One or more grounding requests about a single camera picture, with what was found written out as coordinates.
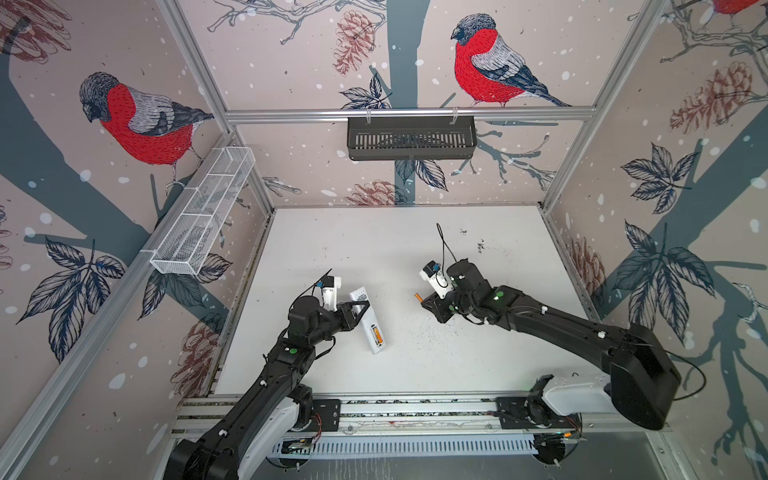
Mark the aluminium front rail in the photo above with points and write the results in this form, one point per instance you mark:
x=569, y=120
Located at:
x=380, y=415

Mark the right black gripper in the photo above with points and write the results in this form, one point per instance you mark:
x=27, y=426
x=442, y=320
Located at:
x=437, y=306

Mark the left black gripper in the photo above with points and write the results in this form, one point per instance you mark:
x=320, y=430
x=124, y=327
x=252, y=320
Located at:
x=347, y=318

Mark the black wall basket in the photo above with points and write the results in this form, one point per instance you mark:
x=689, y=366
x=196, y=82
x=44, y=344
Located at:
x=411, y=138

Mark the aluminium top crossbar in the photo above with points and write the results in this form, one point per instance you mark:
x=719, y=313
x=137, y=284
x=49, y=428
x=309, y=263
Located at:
x=249, y=117

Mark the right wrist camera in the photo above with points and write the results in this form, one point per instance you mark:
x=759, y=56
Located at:
x=434, y=275

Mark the white remote control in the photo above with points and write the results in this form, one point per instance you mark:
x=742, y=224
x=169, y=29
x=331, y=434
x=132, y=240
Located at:
x=368, y=320

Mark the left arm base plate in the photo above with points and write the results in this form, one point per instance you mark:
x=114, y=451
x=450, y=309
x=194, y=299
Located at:
x=320, y=415

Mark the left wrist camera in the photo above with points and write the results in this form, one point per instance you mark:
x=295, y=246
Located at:
x=329, y=286

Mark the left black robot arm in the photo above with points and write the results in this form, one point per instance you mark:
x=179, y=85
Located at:
x=276, y=402

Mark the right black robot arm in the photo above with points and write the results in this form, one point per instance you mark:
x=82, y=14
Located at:
x=641, y=379

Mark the white wire mesh basket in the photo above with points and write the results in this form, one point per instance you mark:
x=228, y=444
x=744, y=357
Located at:
x=189, y=241

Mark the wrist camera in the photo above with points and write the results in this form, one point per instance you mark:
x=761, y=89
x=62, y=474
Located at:
x=434, y=275
x=329, y=286

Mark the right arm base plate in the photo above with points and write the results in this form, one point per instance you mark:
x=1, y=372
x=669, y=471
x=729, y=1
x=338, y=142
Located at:
x=518, y=413

